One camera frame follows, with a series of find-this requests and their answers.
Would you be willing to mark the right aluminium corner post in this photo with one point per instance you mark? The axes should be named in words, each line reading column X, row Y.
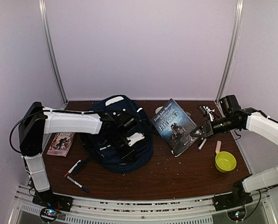
column 234, row 42

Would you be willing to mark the navy blue student backpack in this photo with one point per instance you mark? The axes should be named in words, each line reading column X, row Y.
column 100, row 148

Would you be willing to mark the red tipped white marker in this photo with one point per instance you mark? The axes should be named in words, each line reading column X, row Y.
column 72, row 168

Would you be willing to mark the dark Wuthering Heights book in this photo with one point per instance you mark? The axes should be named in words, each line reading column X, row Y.
column 174, row 126

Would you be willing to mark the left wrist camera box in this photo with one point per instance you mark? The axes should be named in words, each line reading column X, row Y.
column 123, row 122

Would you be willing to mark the aluminium corner post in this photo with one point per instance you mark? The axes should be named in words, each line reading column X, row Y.
column 234, row 42
column 52, row 56

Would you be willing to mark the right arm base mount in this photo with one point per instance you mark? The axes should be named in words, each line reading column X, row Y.
column 235, row 202

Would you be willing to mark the lime green bowl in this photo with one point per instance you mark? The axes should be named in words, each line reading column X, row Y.
column 225, row 162

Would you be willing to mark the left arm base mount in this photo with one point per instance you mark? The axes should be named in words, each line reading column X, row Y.
column 53, row 205

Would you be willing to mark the white and navy bowl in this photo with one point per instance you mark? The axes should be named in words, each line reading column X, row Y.
column 158, row 109

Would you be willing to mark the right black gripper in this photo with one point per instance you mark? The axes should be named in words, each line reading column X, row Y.
column 208, row 129

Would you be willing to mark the purple capped white marker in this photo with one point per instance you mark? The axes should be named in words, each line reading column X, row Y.
column 201, row 146

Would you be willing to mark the blue capped white marker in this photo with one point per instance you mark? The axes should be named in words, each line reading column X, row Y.
column 78, row 184

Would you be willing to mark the pink illustrated paperback book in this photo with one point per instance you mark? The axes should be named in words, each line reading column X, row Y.
column 61, row 144

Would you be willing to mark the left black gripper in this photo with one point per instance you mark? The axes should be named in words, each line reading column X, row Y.
column 130, row 154

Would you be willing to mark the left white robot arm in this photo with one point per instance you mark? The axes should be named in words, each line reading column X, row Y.
column 40, row 120

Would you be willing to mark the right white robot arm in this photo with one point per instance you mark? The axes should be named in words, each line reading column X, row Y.
column 254, row 121

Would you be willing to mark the aluminium front rail frame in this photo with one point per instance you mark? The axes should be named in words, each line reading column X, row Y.
column 195, row 210

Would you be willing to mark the left aluminium corner post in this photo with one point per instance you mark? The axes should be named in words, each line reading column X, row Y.
column 52, row 56

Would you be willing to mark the black capped white marker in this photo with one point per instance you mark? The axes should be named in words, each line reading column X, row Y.
column 201, row 141

